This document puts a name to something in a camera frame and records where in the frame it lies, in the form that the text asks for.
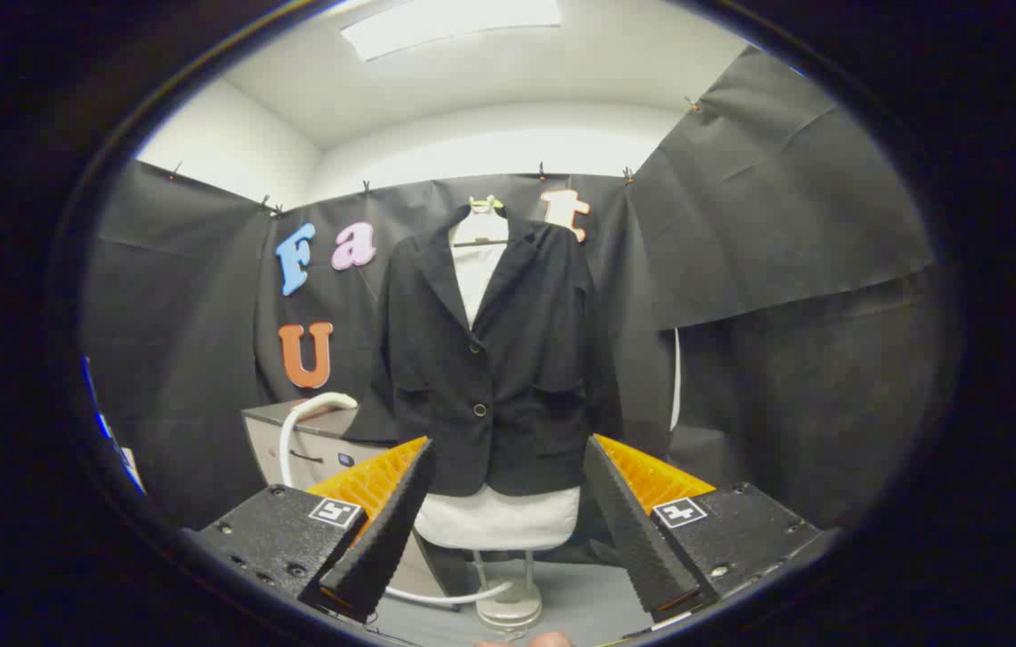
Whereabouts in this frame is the metal mannequin stand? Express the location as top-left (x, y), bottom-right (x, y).
top-left (472, 550), bottom-right (544, 630)

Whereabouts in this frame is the ceiling light panel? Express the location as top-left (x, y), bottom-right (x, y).
top-left (341, 0), bottom-right (562, 62)

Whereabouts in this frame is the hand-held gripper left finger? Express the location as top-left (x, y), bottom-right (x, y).
top-left (191, 436), bottom-right (437, 624)

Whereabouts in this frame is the grey cabinet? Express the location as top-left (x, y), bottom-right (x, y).
top-left (242, 400), bottom-right (464, 605)

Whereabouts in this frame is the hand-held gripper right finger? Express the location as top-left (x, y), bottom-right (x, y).
top-left (582, 433), bottom-right (839, 625)

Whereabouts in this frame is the black suit jacket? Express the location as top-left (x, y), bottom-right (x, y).
top-left (370, 205), bottom-right (623, 498)

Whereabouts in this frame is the white garment steamer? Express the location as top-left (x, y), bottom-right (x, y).
top-left (278, 392), bottom-right (360, 491)

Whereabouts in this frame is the black backdrop cloth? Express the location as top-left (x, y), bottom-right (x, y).
top-left (81, 45), bottom-right (936, 533)

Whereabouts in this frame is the white mannequin torso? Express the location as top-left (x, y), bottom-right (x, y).
top-left (415, 208), bottom-right (582, 552)

